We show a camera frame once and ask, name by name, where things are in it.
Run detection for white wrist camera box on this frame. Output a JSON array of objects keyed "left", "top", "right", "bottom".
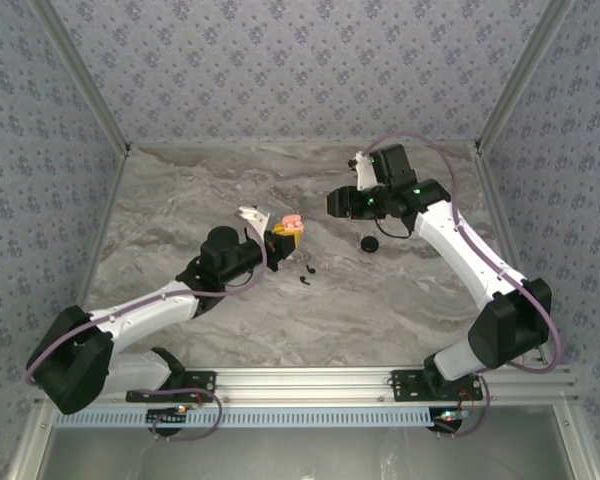
[
  {"left": 348, "top": 152, "right": 376, "bottom": 192},
  {"left": 233, "top": 205, "right": 272, "bottom": 237}
]

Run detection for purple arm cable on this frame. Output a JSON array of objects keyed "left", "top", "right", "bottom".
[
  {"left": 364, "top": 130, "right": 564, "bottom": 375},
  {"left": 25, "top": 222, "right": 269, "bottom": 386}
]

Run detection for pale blue slotted cable duct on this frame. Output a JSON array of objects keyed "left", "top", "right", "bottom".
[{"left": 53, "top": 405, "right": 437, "bottom": 430}]

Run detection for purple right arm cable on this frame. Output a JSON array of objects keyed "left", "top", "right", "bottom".
[{"left": 364, "top": 130, "right": 564, "bottom": 375}]

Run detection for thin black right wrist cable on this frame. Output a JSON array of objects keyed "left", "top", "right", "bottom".
[{"left": 376, "top": 218, "right": 413, "bottom": 241}]

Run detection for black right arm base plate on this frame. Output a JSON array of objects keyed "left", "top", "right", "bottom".
[{"left": 390, "top": 368, "right": 484, "bottom": 403}]

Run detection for aluminium left frame post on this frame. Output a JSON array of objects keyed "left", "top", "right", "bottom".
[{"left": 29, "top": 0, "right": 133, "bottom": 154}]

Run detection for right controller board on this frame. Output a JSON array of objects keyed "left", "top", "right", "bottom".
[{"left": 429, "top": 407, "right": 469, "bottom": 431}]

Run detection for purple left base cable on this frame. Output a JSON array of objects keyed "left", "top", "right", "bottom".
[{"left": 129, "top": 384, "right": 225, "bottom": 444}]

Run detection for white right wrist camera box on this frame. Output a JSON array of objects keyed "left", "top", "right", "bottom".
[{"left": 348, "top": 152, "right": 376, "bottom": 192}]

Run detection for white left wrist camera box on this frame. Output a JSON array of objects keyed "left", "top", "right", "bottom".
[{"left": 233, "top": 205, "right": 272, "bottom": 237}]

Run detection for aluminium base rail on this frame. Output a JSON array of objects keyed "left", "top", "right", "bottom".
[{"left": 34, "top": 366, "right": 580, "bottom": 405}]

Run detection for aluminium left side rail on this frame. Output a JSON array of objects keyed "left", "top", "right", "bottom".
[{"left": 2, "top": 147, "right": 131, "bottom": 480}]

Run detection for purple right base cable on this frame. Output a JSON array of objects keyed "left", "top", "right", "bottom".
[{"left": 432, "top": 374, "right": 491, "bottom": 439}]

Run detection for aluminium right frame post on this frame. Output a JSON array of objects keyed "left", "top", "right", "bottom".
[{"left": 474, "top": 0, "right": 579, "bottom": 151}]

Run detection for left controller board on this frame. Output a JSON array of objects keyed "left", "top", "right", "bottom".
[{"left": 146, "top": 405, "right": 190, "bottom": 427}]

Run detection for controller board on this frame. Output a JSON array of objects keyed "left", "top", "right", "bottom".
[
  {"left": 146, "top": 405, "right": 190, "bottom": 427},
  {"left": 429, "top": 407, "right": 469, "bottom": 431}
]

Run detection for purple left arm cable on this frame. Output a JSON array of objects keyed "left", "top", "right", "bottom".
[{"left": 25, "top": 222, "right": 269, "bottom": 386}]

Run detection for grey metal panel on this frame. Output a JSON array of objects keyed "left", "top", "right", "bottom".
[{"left": 44, "top": 424, "right": 566, "bottom": 480}]

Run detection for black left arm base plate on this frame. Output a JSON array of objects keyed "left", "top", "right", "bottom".
[{"left": 125, "top": 369, "right": 219, "bottom": 404}]

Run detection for aluminium frame post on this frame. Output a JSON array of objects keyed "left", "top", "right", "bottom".
[
  {"left": 474, "top": 0, "right": 579, "bottom": 151},
  {"left": 29, "top": 0, "right": 133, "bottom": 154}
]

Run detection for aluminium right side rail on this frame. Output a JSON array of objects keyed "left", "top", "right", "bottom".
[{"left": 472, "top": 144, "right": 600, "bottom": 480}]

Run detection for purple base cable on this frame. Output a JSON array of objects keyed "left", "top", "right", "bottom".
[
  {"left": 129, "top": 384, "right": 225, "bottom": 444},
  {"left": 432, "top": 374, "right": 491, "bottom": 439}
]

